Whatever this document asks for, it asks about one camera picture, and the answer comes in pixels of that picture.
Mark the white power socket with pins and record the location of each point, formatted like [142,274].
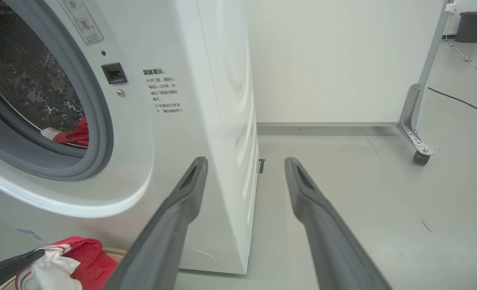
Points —
[451,7]

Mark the black caster wheel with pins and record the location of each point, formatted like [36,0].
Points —
[421,157]

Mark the grey rubber door gasket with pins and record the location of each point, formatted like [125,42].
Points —
[98,121]

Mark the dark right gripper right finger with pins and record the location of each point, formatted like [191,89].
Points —
[331,249]

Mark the blue energy label sticker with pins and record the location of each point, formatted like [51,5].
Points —
[29,233]

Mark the grey warning sticker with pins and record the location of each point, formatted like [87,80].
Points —
[81,24]

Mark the red garment with white stripes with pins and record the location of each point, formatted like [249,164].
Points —
[89,262]

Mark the steel washing machine drum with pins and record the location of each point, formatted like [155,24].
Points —
[21,80]

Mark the metal caster bracket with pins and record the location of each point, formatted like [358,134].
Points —
[409,117]

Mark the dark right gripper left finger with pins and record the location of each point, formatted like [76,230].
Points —
[162,241]

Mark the black door latch socket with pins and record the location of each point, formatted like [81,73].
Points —
[114,73]

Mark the dark grey trash bin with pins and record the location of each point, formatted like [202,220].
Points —
[471,28]

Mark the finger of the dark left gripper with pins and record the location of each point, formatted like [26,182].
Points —
[1,272]

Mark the white partition panel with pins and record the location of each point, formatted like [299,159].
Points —
[343,60]

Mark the cream perforated laundry basket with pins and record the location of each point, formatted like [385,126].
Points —
[115,252]

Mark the white washing machine body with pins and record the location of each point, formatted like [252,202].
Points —
[182,121]

